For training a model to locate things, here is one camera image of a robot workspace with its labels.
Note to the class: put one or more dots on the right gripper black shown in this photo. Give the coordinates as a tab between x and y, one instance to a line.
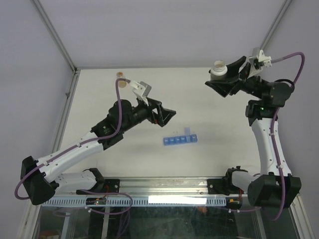
224	87

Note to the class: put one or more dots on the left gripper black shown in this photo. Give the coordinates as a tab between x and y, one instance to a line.
165	114

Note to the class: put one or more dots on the white pill bottle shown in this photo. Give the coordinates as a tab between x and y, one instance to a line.
218	70

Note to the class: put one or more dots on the blue weekly pill organizer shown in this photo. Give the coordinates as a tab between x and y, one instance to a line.
187	137

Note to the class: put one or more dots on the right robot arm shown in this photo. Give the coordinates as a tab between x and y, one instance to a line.
275	186

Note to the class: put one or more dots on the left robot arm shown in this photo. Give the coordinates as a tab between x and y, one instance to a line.
44	177

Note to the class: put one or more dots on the amber pill bottle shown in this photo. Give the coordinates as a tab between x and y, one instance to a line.
122	82

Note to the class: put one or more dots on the small status circuit board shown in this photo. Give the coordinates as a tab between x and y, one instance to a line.
96	201

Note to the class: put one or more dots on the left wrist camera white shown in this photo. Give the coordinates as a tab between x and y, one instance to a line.
141	90

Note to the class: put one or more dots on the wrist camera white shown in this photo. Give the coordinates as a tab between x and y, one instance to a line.
259	61
141	90

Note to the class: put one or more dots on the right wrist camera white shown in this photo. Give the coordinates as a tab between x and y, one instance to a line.
259	61

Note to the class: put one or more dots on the aluminium mounting rail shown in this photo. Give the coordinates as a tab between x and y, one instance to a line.
142	186

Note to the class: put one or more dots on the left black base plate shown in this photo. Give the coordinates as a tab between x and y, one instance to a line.
106	186

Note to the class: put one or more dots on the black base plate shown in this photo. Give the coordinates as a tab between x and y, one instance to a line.
106	186
221	186

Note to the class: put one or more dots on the slotted grey cable duct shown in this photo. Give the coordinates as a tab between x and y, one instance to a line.
157	201

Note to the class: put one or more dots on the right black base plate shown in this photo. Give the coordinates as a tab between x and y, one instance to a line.
221	186

